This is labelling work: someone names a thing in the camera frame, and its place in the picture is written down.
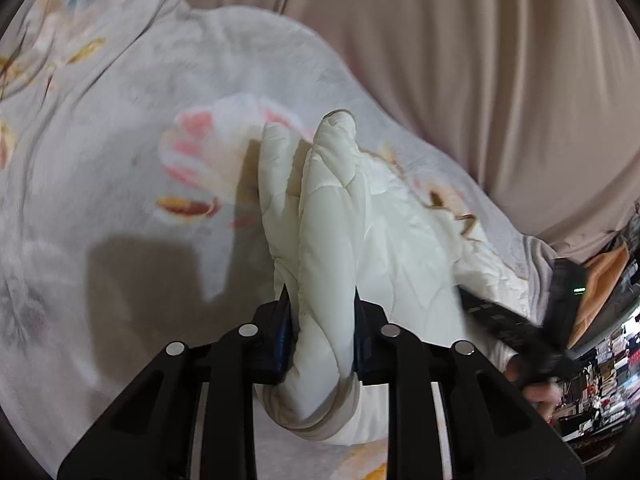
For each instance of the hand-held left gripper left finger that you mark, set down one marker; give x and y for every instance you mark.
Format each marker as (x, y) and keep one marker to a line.
(281, 340)

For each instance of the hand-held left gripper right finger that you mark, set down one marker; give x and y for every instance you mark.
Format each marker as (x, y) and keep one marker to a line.
(362, 350)

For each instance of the cream quilted jacket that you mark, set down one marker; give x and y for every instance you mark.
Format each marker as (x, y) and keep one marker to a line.
(330, 260)

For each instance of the person's right hand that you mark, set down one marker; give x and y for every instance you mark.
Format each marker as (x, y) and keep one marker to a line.
(542, 397)

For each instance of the orange cloth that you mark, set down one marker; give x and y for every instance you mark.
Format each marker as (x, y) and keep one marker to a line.
(602, 280)

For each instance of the beige draped cloth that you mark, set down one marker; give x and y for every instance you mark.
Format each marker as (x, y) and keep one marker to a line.
(450, 85)

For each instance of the floral printed blanket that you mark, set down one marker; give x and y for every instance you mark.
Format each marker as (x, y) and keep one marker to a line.
(100, 160)

